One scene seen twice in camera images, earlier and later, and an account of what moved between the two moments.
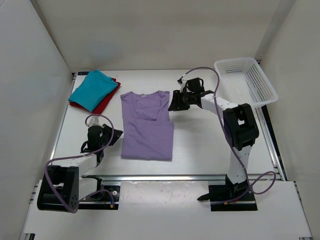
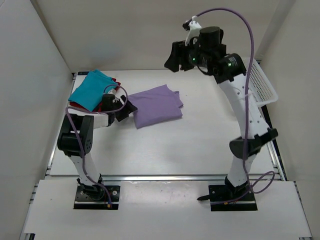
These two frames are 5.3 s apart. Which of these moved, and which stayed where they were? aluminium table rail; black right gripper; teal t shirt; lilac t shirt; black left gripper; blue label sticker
Moved: lilac t shirt; black right gripper; black left gripper
Stayed: aluminium table rail; blue label sticker; teal t shirt
